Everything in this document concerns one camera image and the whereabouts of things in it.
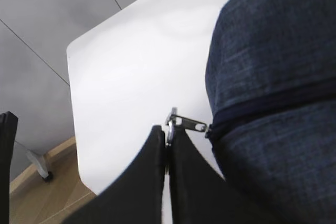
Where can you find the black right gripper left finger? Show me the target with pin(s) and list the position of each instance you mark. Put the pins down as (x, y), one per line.
(136, 195)

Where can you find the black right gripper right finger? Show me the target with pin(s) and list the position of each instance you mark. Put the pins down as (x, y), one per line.
(198, 193)

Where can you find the grey table leg with caster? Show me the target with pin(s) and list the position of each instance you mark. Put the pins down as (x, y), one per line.
(39, 162)

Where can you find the navy blue fabric lunch bag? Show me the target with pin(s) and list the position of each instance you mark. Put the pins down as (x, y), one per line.
(270, 81)

